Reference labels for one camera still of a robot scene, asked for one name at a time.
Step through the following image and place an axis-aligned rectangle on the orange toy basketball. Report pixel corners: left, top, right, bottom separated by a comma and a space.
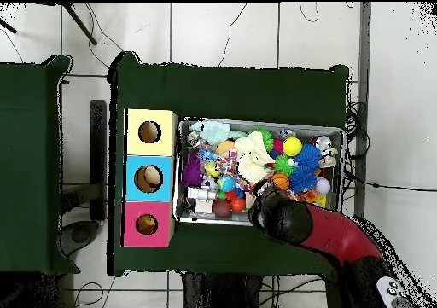
270, 172, 290, 191

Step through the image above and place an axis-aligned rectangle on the yellow tennis ball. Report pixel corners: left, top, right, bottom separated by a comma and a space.
282, 137, 304, 158

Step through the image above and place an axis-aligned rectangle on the silver plastic toy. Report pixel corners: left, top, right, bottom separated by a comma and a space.
186, 184, 219, 203

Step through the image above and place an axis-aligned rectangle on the yellow plush toy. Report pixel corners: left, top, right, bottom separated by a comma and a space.
136, 214, 158, 235

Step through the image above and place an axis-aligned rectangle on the cream waffle cloth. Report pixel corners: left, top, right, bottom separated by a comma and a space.
233, 131, 276, 186

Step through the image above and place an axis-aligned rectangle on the purple spiky ball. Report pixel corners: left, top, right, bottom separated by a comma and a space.
181, 153, 205, 189

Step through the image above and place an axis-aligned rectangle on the wooden box with three holes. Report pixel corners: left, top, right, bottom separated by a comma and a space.
121, 108, 179, 248

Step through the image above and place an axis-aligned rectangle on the black tripod leg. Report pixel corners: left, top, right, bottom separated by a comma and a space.
0, 16, 18, 35
61, 3, 99, 46

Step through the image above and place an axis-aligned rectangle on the green cloth side table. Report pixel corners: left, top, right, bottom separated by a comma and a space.
0, 55, 80, 276

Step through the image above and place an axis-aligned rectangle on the mint green waffle cloth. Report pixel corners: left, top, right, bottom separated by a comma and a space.
189, 120, 248, 147

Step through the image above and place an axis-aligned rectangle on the shallow clear mesh bin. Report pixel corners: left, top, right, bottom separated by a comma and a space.
172, 116, 346, 229

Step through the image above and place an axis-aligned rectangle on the white toy baseball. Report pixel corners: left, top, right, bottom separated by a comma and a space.
314, 177, 332, 195

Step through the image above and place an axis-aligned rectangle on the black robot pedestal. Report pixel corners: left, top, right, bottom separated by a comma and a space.
182, 272, 265, 308

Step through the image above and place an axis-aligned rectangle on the crushed clear water bottle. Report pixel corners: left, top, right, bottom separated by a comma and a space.
194, 146, 219, 164

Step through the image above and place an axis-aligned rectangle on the blue spiky puffer ball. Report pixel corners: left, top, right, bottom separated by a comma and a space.
288, 166, 318, 194

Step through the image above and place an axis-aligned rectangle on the coiled black cable bundle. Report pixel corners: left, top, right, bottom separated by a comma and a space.
343, 99, 371, 161

